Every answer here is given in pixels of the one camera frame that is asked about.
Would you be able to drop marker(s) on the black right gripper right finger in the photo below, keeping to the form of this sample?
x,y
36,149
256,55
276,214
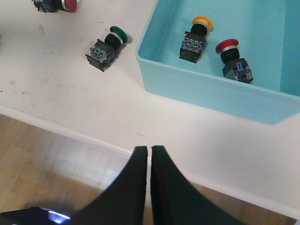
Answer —
x,y
175,201

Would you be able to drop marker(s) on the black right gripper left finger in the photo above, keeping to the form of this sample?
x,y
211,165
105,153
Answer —
x,y
122,203

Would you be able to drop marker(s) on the red push button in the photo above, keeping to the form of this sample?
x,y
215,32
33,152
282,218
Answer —
x,y
52,6
236,68

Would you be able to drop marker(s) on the yellow push button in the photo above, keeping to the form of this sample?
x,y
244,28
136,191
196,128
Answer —
x,y
194,41

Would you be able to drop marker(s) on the green button near box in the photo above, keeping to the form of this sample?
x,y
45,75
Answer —
x,y
102,54

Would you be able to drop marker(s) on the black device with blue light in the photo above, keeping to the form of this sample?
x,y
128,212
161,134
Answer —
x,y
33,216

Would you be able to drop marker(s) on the lying red push button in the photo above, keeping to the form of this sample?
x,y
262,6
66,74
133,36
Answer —
x,y
52,6

